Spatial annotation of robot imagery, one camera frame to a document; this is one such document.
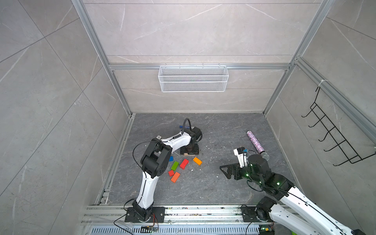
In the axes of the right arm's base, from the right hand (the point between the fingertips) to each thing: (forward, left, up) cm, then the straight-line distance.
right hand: (225, 165), depth 75 cm
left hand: (+18, +17, -14) cm, 29 cm away
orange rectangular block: (0, +28, -15) cm, 31 cm away
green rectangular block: (+7, +28, -15) cm, 33 cm away
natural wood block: (+12, +21, -9) cm, 26 cm away
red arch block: (+8, +22, -13) cm, 27 cm away
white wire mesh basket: (+59, +15, +14) cm, 62 cm away
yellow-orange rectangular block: (+10, +14, -15) cm, 23 cm away
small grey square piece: (+29, +41, -14) cm, 52 cm away
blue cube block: (+14, +31, -18) cm, 39 cm away
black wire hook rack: (-4, -50, +16) cm, 52 cm away
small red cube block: (+3, +31, -15) cm, 34 cm away
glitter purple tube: (+20, -28, -14) cm, 37 cm away
